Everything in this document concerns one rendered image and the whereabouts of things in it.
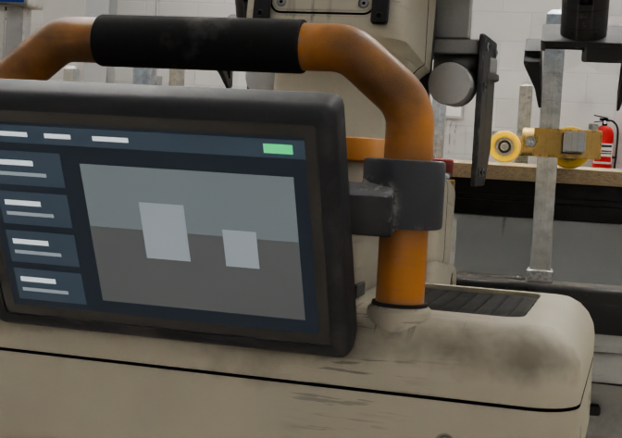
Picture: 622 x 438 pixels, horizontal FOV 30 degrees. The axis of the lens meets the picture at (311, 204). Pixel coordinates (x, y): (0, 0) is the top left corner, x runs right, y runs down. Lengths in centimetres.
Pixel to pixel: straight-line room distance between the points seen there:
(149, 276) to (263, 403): 11
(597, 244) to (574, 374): 155
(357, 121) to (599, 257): 122
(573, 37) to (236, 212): 83
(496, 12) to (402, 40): 822
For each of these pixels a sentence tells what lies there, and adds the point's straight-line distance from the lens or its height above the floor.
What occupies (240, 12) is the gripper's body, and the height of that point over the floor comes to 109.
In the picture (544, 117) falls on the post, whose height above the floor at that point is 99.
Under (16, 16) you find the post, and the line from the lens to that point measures 231.
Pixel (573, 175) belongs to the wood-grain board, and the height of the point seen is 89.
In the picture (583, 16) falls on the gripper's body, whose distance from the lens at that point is 146.
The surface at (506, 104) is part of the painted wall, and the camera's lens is 924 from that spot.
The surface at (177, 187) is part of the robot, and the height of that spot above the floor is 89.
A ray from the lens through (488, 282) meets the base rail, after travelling 206.
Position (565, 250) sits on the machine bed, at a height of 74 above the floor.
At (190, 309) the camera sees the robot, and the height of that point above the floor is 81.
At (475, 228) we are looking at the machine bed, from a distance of 229.
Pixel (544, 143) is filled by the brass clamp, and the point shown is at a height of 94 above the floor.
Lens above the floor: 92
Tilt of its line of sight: 3 degrees down
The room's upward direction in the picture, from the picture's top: 3 degrees clockwise
